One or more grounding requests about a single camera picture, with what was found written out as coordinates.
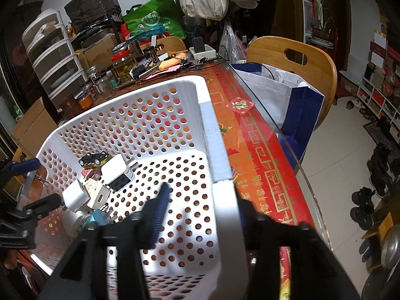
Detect red diamond paper sticker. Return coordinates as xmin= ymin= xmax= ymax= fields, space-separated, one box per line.
xmin=225 ymin=98 xmax=256 ymax=115

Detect white charger with port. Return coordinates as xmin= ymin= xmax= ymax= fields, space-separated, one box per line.
xmin=86 ymin=179 xmax=113 ymax=210

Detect white plastic drawer unit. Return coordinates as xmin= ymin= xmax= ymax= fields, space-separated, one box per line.
xmin=22 ymin=9 xmax=90 ymax=107

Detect black crumpled bag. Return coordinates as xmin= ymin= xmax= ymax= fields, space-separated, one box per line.
xmin=64 ymin=0 xmax=122 ymax=32

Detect green shopping bag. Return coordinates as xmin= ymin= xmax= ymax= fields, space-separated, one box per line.
xmin=122 ymin=0 xmax=187 ymax=41

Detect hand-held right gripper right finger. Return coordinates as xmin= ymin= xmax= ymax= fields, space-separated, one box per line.
xmin=237 ymin=198 xmax=361 ymax=300

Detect glass jar with red lid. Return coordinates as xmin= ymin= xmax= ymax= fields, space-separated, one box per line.
xmin=111 ymin=51 xmax=138 ymax=85

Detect clear plastic bag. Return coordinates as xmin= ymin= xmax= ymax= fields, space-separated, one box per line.
xmin=219 ymin=22 xmax=247 ymax=65

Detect white perforated plastic basket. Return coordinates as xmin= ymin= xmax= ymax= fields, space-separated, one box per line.
xmin=29 ymin=75 xmax=243 ymax=300

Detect black boots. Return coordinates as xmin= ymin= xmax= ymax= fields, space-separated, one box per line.
xmin=367 ymin=144 xmax=394 ymax=197

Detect light blue charger plug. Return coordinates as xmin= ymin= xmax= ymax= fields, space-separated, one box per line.
xmin=83 ymin=209 xmax=111 ymax=230

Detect white round plug adapter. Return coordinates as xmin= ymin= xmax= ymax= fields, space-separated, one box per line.
xmin=62 ymin=209 xmax=91 ymax=238

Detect grey doormat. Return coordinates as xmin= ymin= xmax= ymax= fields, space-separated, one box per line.
xmin=362 ymin=120 xmax=391 ymax=151

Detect wooden chair with handle hole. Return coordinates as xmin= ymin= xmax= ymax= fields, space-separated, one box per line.
xmin=246 ymin=36 xmax=338 ymax=129

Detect white shoe shelf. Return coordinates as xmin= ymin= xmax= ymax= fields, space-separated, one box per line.
xmin=356 ymin=76 xmax=400 ymax=122

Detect white and blue shopping bag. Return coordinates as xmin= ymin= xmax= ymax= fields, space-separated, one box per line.
xmin=230 ymin=62 xmax=326 ymax=169

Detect black shoe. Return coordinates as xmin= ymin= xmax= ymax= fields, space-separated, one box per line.
xmin=350 ymin=204 xmax=376 ymax=230
xmin=351 ymin=187 xmax=376 ymax=207

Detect large cardboard box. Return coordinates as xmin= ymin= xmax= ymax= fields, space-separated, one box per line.
xmin=12 ymin=98 xmax=58 ymax=157

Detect clear glass jar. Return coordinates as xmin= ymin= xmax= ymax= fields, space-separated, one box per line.
xmin=94 ymin=72 xmax=116 ymax=94

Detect metal pot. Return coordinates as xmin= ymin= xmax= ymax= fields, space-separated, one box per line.
xmin=379 ymin=231 xmax=400 ymax=269

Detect pink paper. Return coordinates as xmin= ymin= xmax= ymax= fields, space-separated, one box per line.
xmin=144 ymin=64 xmax=182 ymax=79

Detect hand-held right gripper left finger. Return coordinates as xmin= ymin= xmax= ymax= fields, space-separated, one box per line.
xmin=45 ymin=182 xmax=172 ymax=300

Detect white charger with black face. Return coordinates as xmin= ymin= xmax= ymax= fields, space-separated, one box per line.
xmin=100 ymin=154 xmax=140 ymax=192

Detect orange jar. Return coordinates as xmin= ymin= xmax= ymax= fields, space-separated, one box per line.
xmin=75 ymin=92 xmax=94 ymax=110

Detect small cardboard box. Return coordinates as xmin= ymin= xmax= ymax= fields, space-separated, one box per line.
xmin=76 ymin=34 xmax=121 ymax=69

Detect black and yellow toy car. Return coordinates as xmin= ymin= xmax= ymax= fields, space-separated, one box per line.
xmin=78 ymin=151 xmax=110 ymax=170

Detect blue slipper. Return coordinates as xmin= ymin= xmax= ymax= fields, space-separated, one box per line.
xmin=359 ymin=236 xmax=374 ymax=263

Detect white cube charger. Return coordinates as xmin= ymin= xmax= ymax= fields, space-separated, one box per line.
xmin=62 ymin=179 xmax=91 ymax=211

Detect white power strip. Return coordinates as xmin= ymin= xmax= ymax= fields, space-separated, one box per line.
xmin=189 ymin=45 xmax=217 ymax=60

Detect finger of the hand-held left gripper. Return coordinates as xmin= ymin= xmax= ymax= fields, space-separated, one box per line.
xmin=17 ymin=193 xmax=63 ymax=222
xmin=0 ymin=158 xmax=41 ymax=182

